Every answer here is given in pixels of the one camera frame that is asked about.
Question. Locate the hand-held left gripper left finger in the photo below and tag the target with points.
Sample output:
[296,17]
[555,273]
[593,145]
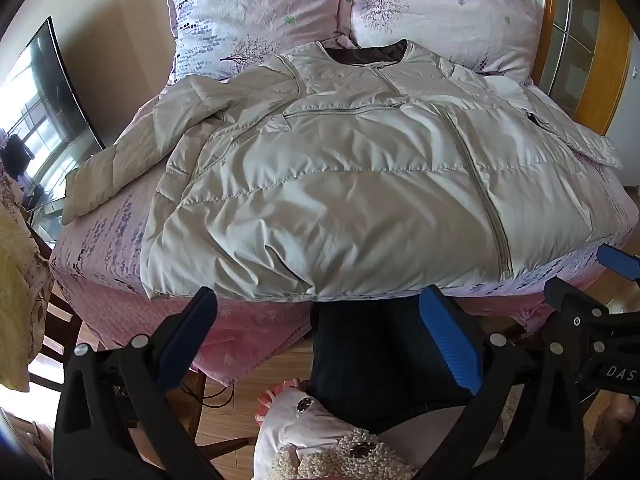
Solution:
[192,325]

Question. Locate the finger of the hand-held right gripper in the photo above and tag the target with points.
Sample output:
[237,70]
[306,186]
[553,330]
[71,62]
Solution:
[620,262]
[565,305]

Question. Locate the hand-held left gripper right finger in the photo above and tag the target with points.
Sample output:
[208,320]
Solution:
[450,340]

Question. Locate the beige puffer jacket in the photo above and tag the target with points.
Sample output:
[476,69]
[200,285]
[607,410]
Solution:
[350,185]

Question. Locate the person's right hand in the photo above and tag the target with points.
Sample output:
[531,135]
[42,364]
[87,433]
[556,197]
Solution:
[625,410]

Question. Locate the person's dark pants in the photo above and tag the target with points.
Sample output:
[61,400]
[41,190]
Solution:
[375,360]

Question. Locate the pink floral bed sheet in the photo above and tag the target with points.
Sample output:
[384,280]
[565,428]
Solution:
[100,260]

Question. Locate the dark wooden chair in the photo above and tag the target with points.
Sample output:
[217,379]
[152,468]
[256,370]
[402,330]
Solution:
[60,310]

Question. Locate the person's pink fleece top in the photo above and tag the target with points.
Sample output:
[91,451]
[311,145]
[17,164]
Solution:
[300,430]

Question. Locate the yellow floral cloth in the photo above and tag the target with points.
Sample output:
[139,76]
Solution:
[20,285]

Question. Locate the wooden framed glass door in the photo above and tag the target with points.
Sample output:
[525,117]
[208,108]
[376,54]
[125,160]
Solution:
[615,60]

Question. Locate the pink floral pillow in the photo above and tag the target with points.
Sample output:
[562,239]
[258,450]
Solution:
[440,5]
[250,5]

